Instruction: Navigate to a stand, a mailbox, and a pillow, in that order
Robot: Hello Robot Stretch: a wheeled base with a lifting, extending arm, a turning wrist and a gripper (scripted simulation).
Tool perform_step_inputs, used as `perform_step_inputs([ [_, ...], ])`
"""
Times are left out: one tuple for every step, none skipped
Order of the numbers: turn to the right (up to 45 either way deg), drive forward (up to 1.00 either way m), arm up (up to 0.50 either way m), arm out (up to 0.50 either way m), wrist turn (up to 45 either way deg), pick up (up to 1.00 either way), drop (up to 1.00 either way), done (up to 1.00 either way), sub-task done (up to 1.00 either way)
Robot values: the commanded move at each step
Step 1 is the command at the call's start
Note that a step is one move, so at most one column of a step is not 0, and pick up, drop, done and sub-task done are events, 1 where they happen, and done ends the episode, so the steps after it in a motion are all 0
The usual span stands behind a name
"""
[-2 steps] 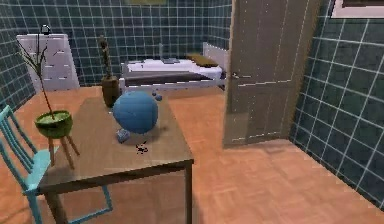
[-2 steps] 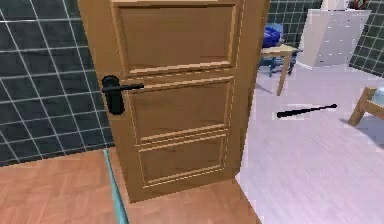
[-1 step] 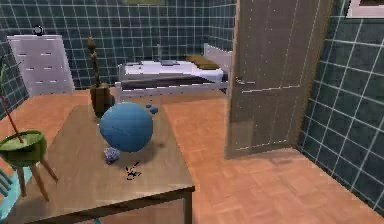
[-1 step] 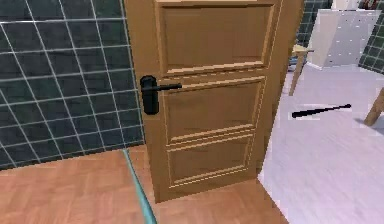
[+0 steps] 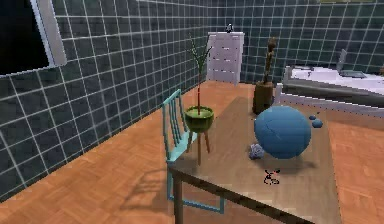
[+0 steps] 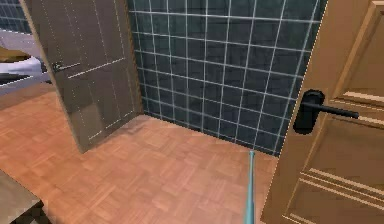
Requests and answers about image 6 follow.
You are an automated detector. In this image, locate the thin light blue pole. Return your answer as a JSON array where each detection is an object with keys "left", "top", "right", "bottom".
[{"left": 242, "top": 149, "right": 257, "bottom": 224}]

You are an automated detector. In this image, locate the grey lever door handle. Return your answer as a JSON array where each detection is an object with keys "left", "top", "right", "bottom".
[{"left": 51, "top": 61, "right": 82, "bottom": 74}]

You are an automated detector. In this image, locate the black lever door handle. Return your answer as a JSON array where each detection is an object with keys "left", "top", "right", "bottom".
[{"left": 293, "top": 88, "right": 360, "bottom": 136}]

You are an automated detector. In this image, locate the dark brown room door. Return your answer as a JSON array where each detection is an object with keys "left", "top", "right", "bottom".
[{"left": 19, "top": 0, "right": 144, "bottom": 154}]

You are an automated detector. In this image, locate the grey brown cabinet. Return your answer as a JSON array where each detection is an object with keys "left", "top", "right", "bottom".
[{"left": 0, "top": 169, "right": 51, "bottom": 224}]

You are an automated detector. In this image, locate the white bathtub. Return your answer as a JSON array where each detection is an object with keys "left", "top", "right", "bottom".
[{"left": 0, "top": 28, "right": 53, "bottom": 98}]

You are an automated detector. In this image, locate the light brown room door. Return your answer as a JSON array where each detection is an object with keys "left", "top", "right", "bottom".
[{"left": 260, "top": 0, "right": 384, "bottom": 224}]

